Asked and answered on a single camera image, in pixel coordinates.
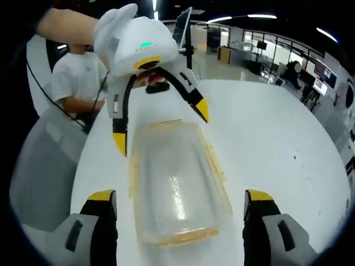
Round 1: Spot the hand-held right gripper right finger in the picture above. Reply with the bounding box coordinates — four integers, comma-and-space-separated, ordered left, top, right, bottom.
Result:
242, 189, 321, 266

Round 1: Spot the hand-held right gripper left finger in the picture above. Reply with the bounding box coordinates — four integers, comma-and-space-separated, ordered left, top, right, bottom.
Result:
45, 189, 119, 266

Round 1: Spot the clear box with yellow buckles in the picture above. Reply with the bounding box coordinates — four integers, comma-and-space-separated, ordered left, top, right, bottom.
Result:
128, 119, 234, 247

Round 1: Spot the yellow wooden cabinet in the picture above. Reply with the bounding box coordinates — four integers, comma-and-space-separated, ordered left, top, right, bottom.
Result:
217, 45, 231, 65

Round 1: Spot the person in white shirt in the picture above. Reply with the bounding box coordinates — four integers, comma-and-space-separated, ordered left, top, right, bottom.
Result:
51, 45, 109, 122

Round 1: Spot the grey mesh office chair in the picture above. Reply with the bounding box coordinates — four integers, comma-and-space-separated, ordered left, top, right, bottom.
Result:
9, 105, 85, 232

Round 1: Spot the ceiling light strip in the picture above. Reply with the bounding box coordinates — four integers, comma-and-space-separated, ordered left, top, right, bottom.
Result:
316, 26, 339, 44
206, 13, 278, 24

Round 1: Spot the small monitor on stand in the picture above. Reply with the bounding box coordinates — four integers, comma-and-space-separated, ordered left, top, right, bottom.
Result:
313, 79, 328, 96

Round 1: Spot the black cable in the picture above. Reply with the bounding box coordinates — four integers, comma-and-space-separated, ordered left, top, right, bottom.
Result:
26, 60, 109, 135

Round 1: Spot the large wall monitor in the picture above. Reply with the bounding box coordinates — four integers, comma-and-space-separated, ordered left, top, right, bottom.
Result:
315, 58, 338, 81

